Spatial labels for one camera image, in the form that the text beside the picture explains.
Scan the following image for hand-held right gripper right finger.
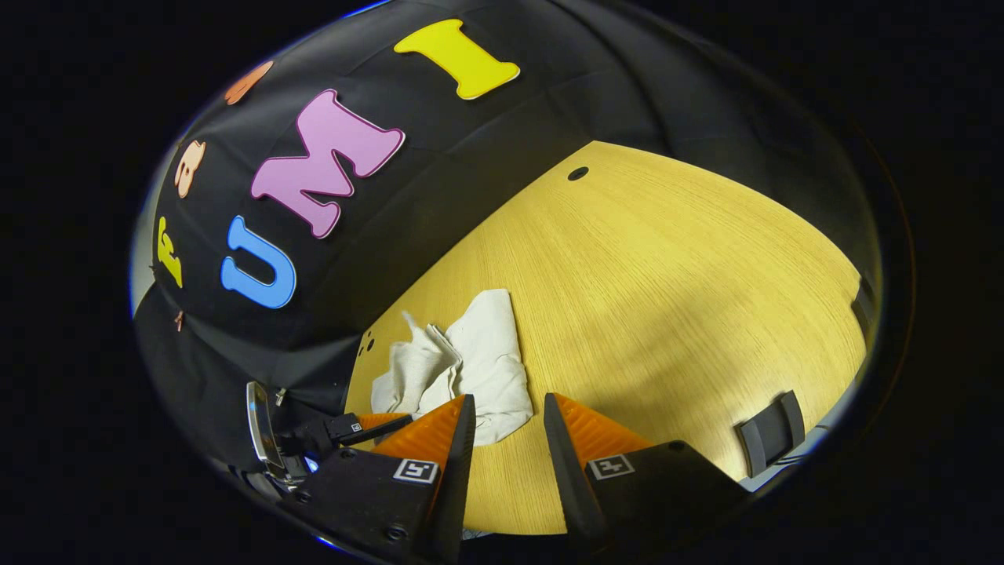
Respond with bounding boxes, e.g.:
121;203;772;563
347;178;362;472
543;392;751;552

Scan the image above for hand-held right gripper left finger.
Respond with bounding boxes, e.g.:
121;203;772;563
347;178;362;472
286;394;478;563

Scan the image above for white jeans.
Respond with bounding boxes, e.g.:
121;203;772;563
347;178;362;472
369;288;535;447

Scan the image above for black table clamp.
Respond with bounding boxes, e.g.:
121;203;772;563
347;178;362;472
737;390;807;479
850;276;878;341

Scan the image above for black backdrop cloth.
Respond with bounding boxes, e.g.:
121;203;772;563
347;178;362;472
133;0;879;472

